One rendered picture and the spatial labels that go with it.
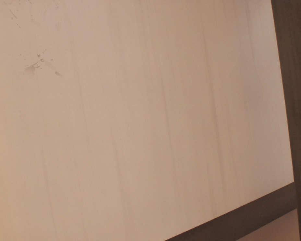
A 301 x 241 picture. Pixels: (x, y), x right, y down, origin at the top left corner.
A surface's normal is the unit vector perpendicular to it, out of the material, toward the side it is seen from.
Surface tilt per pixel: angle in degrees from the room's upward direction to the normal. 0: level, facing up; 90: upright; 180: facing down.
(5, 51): 90
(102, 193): 90
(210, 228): 90
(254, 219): 90
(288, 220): 0
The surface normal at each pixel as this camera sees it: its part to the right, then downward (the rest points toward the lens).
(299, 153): -0.78, 0.17
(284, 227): -0.15, -0.99
